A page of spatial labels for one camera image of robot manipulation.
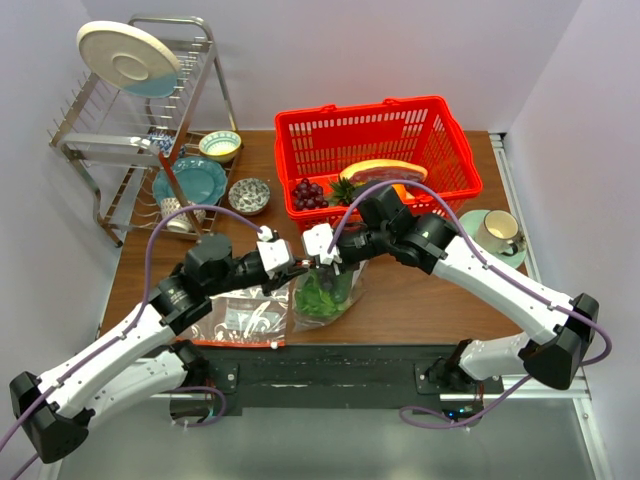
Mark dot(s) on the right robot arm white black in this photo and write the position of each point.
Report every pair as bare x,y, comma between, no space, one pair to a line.
556,329

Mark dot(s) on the zip bag red zipper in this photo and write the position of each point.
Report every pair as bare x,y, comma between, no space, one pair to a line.
303,323

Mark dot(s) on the yellow rim teal bowl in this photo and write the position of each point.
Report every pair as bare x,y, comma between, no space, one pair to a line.
220,146

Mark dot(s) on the blue patterned white bowl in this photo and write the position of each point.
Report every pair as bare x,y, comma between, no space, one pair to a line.
180,223

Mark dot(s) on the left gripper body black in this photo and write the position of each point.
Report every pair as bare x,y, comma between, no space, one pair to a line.
243,274

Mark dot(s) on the metal dish rack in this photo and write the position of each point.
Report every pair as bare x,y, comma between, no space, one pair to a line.
103,131

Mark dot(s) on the red plastic shopping basket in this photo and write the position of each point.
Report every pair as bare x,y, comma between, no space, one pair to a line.
318,143

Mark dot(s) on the toy orange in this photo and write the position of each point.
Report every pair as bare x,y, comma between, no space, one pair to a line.
403,193

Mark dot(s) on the black white patterned bowl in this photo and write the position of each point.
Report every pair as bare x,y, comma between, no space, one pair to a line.
249,196

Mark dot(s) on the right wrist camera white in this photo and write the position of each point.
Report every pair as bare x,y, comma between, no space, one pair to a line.
317,245

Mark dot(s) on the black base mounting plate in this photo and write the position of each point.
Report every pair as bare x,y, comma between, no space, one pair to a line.
302,376

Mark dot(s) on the toy red grapes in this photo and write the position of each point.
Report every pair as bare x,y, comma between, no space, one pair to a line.
308,195

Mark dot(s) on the toy pineapple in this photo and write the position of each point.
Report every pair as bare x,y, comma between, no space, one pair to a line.
342,192

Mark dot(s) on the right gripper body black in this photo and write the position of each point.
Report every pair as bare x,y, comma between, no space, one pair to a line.
360,245

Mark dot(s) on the teal scalloped plate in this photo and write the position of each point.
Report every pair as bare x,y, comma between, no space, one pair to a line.
202,180

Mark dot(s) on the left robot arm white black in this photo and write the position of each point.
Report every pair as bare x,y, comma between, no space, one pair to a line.
57,408

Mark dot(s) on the toy meat slice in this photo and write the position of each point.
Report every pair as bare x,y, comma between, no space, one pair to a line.
381,169

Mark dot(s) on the small blue patterned dish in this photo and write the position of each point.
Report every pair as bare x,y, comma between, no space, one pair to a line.
161,141

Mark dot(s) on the mint green saucer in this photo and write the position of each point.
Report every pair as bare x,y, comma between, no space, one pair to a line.
471,220

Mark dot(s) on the toy napa cabbage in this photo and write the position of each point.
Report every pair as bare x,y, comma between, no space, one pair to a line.
324,297

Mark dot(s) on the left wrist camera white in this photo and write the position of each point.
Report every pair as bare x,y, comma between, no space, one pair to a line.
276,257

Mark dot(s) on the large white blue plate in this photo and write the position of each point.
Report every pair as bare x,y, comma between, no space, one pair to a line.
129,59

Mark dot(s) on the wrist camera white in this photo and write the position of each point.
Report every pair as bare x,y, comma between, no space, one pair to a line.
317,245
276,257

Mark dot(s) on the cream speckled mug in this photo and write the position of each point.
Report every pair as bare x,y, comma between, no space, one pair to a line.
500,233

